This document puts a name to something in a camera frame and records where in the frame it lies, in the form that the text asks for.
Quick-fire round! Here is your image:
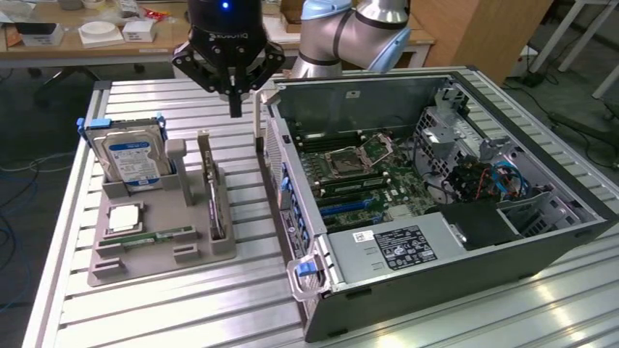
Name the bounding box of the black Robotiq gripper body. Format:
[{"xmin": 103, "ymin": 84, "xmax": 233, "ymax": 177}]
[{"xmin": 185, "ymin": 0, "xmax": 271, "ymax": 79}]

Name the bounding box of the green graphics card with fan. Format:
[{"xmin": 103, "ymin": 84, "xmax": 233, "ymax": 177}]
[{"xmin": 195, "ymin": 130, "xmax": 229, "ymax": 243}]

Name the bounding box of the black RAM slot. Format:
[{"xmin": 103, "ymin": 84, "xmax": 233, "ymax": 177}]
[
  {"xmin": 300, "ymin": 139, "xmax": 364, "ymax": 152},
  {"xmin": 297, "ymin": 132, "xmax": 361, "ymax": 143}
]

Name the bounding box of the white paper stack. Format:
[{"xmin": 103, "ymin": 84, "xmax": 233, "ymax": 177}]
[{"xmin": 264, "ymin": 16, "xmax": 304, "ymax": 45}]

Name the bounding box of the white box with black label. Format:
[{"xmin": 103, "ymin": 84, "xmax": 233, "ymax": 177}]
[{"xmin": 121, "ymin": 20, "xmax": 159, "ymax": 44}]

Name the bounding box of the red packet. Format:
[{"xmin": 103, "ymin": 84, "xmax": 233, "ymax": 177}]
[{"xmin": 143, "ymin": 9, "xmax": 175, "ymax": 23}]

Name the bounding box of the white box with round dish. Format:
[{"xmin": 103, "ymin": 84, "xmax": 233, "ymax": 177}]
[{"xmin": 77, "ymin": 21, "xmax": 125, "ymax": 49}]

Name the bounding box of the wooden desk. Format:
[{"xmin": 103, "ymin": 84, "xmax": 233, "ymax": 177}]
[{"xmin": 0, "ymin": 0, "xmax": 436, "ymax": 79}]

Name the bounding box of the black office chair base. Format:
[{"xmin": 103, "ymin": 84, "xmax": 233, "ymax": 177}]
[{"xmin": 31, "ymin": 64, "xmax": 145, "ymax": 108}]

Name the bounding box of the hard disk with blue caddy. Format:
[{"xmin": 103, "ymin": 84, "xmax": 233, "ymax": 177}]
[{"xmin": 76, "ymin": 115, "xmax": 168, "ymax": 193}]

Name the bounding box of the white box with black top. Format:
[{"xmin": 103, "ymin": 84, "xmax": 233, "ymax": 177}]
[{"xmin": 13, "ymin": 22, "xmax": 65, "ymax": 47}]

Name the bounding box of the CPU socket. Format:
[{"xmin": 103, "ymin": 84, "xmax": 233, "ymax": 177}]
[{"xmin": 324, "ymin": 146, "xmax": 373, "ymax": 179}]

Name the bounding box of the metal socket cover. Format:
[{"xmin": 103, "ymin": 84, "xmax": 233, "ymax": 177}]
[{"xmin": 357, "ymin": 132, "xmax": 396, "ymax": 167}]

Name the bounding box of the installed RAM stick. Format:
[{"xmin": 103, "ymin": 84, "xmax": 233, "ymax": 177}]
[{"xmin": 316, "ymin": 176, "xmax": 391, "ymax": 194}]

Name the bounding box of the grey parts rack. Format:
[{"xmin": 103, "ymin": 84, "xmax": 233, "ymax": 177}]
[{"xmin": 87, "ymin": 137, "xmax": 237, "ymax": 287}]

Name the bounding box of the wooden cabinet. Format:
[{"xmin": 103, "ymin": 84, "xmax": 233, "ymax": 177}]
[{"xmin": 409, "ymin": 0, "xmax": 555, "ymax": 85}]

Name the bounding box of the green motherboard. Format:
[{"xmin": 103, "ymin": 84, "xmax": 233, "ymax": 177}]
[{"xmin": 289, "ymin": 123, "xmax": 441, "ymax": 233}]

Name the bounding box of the silver CPU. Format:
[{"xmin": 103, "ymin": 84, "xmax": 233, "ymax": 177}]
[{"xmin": 107, "ymin": 207, "xmax": 141, "ymax": 233}]

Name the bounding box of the green RAM stick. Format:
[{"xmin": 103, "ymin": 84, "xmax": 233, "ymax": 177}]
[{"xmin": 100, "ymin": 227, "xmax": 195, "ymax": 247}]

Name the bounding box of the grey power supply with label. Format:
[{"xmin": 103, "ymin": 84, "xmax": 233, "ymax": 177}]
[{"xmin": 321, "ymin": 212, "xmax": 468, "ymax": 286}]

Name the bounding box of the black floor stand base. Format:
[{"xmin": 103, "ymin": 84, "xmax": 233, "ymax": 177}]
[{"xmin": 548, "ymin": 111, "xmax": 619, "ymax": 139}]

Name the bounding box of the grey metal disk bay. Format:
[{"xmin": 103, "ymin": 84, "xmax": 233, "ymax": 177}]
[{"xmin": 496, "ymin": 191, "xmax": 580, "ymax": 239}]

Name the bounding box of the open black PC case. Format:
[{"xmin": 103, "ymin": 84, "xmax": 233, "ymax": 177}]
[{"xmin": 253, "ymin": 70, "xmax": 619, "ymax": 344}]

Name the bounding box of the blue floor cable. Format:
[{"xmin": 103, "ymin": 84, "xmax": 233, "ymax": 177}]
[{"xmin": 0, "ymin": 173, "xmax": 40, "ymax": 312}]

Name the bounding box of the blue wire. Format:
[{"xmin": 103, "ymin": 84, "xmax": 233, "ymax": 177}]
[{"xmin": 491, "ymin": 161, "xmax": 532, "ymax": 199}]

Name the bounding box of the white table frame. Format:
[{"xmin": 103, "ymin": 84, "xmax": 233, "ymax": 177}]
[{"xmin": 529, "ymin": 0, "xmax": 619, "ymax": 99}]

